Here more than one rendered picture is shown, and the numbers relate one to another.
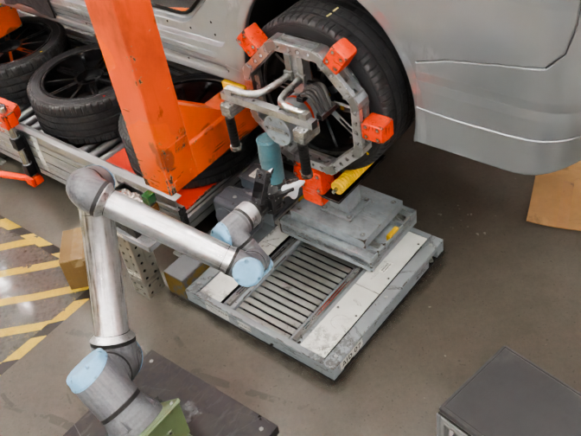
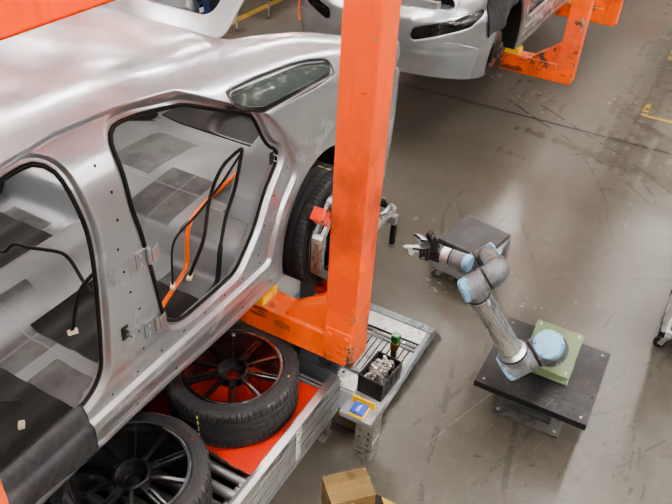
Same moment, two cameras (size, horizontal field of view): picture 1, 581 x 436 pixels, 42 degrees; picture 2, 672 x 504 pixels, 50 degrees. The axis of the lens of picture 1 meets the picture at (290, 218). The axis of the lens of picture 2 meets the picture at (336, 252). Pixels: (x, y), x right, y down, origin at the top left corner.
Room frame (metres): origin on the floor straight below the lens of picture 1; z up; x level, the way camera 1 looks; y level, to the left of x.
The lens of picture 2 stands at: (3.43, 2.94, 3.10)
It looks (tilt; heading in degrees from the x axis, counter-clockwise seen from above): 36 degrees down; 252
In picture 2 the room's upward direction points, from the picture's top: 4 degrees clockwise
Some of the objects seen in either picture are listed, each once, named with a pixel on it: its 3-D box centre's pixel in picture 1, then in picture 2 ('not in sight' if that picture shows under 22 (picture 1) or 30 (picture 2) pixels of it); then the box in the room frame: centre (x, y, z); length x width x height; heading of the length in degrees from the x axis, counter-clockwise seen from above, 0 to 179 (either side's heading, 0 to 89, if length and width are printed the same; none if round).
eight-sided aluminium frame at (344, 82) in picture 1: (305, 106); (341, 231); (2.42, -0.13, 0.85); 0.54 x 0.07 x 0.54; 45
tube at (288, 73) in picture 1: (257, 74); not in sight; (2.41, 0.03, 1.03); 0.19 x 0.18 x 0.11; 135
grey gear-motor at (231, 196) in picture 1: (260, 204); (315, 347); (2.61, 0.12, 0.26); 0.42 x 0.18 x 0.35; 135
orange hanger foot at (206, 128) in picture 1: (217, 104); (288, 304); (2.79, 0.22, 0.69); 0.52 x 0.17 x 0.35; 135
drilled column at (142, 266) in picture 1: (137, 255); (368, 425); (2.47, 0.68, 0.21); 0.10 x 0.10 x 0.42; 45
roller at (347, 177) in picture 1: (354, 171); not in sight; (2.41, -0.29, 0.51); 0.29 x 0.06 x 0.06; 135
